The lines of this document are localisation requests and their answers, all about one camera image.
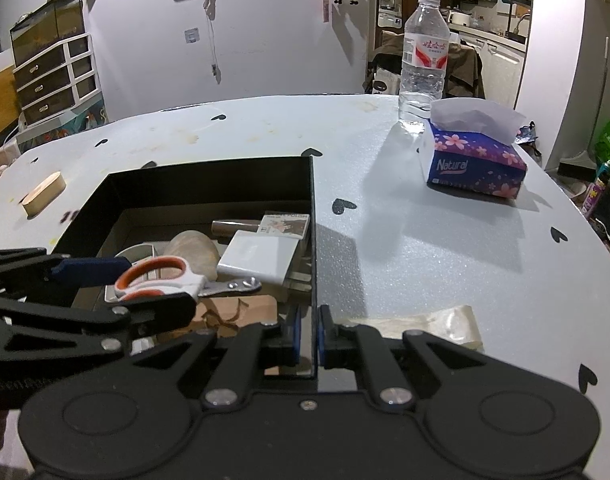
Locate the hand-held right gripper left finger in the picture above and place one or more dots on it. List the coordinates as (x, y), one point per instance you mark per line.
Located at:
(296, 334)

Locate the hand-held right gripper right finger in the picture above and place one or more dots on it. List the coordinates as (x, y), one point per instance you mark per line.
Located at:
(324, 336)

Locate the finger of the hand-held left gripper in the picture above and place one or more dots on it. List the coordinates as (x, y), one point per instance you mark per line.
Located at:
(90, 269)
(150, 310)

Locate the orange and white scissors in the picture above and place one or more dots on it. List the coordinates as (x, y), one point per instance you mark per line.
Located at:
(185, 280)

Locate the engraved wooden block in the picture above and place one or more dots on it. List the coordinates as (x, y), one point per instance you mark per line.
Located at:
(245, 307)

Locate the small printed box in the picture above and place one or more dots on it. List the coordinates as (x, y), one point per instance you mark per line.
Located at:
(285, 225)

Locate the black storage box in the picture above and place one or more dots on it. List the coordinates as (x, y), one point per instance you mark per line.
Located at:
(210, 185)

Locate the white power adapter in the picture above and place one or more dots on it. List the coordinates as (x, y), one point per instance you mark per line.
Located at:
(257, 255)

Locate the oval wooden box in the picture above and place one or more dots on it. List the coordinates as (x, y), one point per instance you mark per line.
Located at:
(45, 192)

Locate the clear plastic bag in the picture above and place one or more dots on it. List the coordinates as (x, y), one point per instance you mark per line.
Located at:
(435, 322)

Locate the brown tube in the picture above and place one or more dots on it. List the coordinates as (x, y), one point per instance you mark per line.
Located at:
(232, 227)

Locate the white drawer unit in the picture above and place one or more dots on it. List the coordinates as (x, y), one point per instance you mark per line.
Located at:
(50, 85)

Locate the purple floral tissue pack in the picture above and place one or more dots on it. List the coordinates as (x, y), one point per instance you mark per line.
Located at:
(475, 160)

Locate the glass fish tank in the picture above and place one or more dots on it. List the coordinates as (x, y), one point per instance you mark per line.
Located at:
(45, 30)

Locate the clear plastic water bottle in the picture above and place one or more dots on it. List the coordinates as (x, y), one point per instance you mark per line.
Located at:
(425, 75)

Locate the chair with dark jacket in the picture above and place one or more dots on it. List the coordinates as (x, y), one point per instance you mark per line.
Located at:
(465, 70)

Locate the spray can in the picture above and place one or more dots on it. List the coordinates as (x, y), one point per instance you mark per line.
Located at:
(596, 195)

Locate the white wall hook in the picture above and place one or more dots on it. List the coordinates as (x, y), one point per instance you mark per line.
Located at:
(191, 35)

